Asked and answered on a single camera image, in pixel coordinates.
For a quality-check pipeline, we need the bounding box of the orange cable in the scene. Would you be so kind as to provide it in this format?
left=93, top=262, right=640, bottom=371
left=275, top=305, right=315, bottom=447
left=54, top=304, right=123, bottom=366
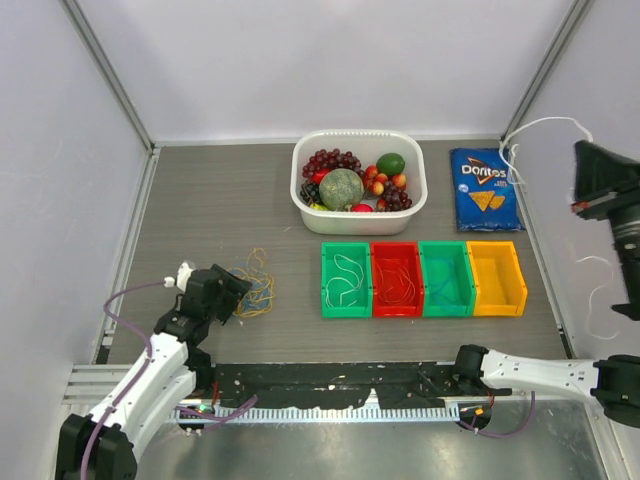
left=375, top=264, right=419, bottom=304

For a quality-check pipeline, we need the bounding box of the blue cable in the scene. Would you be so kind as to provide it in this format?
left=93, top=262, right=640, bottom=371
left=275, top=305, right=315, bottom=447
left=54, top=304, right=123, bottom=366
left=429, top=259, right=464, bottom=306

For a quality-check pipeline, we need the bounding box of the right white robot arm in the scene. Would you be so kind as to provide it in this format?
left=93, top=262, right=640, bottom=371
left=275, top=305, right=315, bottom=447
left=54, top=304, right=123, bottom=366
left=451, top=140, right=639, bottom=428

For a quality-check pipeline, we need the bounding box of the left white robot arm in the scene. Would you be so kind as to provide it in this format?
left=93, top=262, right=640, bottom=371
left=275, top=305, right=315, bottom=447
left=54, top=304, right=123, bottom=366
left=54, top=262, right=252, bottom=479

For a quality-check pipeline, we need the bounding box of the left green plastic bin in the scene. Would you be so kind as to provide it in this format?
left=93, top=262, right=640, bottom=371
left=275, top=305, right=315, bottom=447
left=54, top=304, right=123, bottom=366
left=320, top=242, right=373, bottom=319

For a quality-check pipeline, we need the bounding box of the green plastic bin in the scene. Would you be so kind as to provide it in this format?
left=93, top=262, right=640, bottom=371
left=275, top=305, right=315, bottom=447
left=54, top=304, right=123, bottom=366
left=418, top=241, right=476, bottom=318
left=320, top=242, right=373, bottom=319

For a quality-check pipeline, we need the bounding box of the blue Doritos chip bag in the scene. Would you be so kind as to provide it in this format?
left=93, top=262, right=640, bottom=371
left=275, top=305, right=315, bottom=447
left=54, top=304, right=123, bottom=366
left=450, top=148, right=524, bottom=232

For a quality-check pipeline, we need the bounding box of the dark blue grape bunch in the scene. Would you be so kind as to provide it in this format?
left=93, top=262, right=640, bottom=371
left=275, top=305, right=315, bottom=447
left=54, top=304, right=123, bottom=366
left=299, top=181, right=322, bottom=206

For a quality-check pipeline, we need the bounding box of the yellow plastic bin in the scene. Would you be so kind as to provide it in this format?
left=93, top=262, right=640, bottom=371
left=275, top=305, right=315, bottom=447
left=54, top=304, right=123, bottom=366
left=466, top=241, right=528, bottom=317

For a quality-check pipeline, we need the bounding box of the green speckled melon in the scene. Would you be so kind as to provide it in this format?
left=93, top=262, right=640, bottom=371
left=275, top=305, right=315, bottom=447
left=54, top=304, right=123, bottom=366
left=319, top=168, right=364, bottom=211

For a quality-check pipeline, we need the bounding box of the red apple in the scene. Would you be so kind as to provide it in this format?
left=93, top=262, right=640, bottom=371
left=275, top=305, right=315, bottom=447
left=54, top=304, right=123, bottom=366
left=351, top=203, right=375, bottom=213

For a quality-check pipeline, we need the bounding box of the red plastic bin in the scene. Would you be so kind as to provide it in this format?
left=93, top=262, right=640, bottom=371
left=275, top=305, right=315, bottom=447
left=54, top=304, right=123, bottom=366
left=370, top=242, right=424, bottom=318

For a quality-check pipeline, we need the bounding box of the red yellow cherry cluster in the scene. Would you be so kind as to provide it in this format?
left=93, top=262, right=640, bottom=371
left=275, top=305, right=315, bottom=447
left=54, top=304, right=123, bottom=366
left=364, top=165, right=407, bottom=197

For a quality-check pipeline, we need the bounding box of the right green plastic bin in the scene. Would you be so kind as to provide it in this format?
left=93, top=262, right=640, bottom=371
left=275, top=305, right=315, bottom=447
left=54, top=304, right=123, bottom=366
left=418, top=241, right=476, bottom=318

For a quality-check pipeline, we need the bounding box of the dark red grape bunch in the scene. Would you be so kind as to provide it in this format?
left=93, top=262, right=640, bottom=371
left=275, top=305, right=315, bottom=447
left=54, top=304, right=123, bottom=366
left=375, top=181, right=413, bottom=212

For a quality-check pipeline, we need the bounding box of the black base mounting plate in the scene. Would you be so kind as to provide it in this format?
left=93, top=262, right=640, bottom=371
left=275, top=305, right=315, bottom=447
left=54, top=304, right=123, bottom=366
left=193, top=362, right=512, bottom=410

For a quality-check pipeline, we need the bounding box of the white plastic fruit basket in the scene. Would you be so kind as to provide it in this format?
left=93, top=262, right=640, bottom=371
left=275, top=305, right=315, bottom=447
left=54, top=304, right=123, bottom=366
left=290, top=130, right=428, bottom=235

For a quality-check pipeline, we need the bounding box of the green lime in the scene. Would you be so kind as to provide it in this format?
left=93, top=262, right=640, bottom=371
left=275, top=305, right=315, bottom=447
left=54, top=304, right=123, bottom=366
left=376, top=152, right=406, bottom=177

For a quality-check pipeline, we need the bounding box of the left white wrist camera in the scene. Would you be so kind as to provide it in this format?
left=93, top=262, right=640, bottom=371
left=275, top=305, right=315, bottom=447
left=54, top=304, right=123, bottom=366
left=162, top=261, right=196, bottom=293

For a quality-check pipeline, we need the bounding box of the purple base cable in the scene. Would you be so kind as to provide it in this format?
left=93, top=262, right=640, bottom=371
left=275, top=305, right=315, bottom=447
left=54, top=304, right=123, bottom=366
left=177, top=393, right=261, bottom=432

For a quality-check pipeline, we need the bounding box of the white slotted cable duct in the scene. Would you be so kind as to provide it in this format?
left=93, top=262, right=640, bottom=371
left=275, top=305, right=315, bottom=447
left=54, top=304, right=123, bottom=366
left=169, top=403, right=461, bottom=425

